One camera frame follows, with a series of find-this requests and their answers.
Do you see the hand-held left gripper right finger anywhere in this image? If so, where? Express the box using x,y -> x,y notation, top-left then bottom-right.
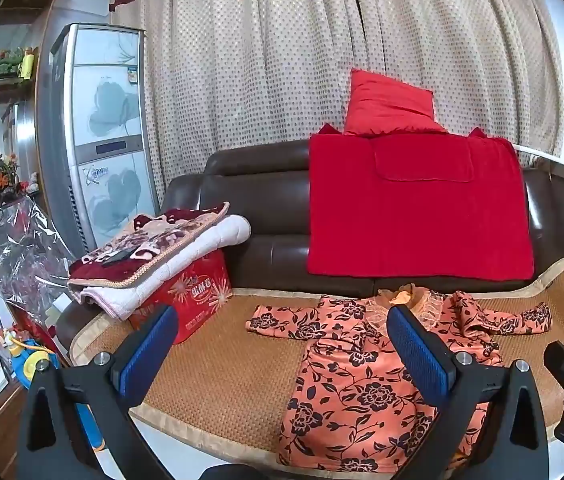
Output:
386,304 -> 549,480

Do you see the clear plastic sheet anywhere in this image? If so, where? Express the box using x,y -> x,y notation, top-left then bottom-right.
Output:
0,199 -> 78,321

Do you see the wooden display cabinet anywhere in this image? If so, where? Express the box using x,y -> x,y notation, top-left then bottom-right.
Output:
0,0 -> 73,311

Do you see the red pillow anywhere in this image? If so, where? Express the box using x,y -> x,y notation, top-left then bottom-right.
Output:
343,69 -> 448,137

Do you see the red blanket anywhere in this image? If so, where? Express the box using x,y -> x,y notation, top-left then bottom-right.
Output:
306,127 -> 536,281

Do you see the white folded quilt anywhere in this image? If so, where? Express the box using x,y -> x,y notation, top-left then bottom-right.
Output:
68,214 -> 252,322

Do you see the red gift box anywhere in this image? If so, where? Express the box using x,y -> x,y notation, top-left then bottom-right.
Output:
129,250 -> 234,345

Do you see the brown leather sofa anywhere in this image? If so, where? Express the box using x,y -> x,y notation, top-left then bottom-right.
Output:
56,139 -> 564,361

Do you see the woven straw sofa mat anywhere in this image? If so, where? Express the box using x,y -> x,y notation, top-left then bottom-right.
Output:
69,256 -> 564,476

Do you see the black remote control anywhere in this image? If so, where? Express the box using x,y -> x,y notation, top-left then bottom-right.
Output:
101,247 -> 135,267

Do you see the blue and yellow toy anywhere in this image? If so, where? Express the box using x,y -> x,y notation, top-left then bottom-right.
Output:
9,337 -> 63,392

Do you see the beige dotted curtain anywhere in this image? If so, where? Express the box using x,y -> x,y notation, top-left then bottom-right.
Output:
108,0 -> 564,211

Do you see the orange floral child's top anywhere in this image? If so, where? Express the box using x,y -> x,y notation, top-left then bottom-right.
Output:
246,284 -> 554,476

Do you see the maroon floral folded blanket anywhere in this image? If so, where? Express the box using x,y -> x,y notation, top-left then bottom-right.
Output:
68,202 -> 230,291

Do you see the green ornament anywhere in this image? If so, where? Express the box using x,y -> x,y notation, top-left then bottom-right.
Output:
0,49 -> 25,81

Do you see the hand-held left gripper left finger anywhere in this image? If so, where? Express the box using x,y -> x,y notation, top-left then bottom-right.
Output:
16,304 -> 180,480

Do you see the artificial flower arrangement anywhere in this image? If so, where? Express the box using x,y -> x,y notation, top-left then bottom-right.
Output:
0,152 -> 25,196

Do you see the standing air conditioner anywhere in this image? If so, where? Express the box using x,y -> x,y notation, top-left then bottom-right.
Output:
36,23 -> 162,256

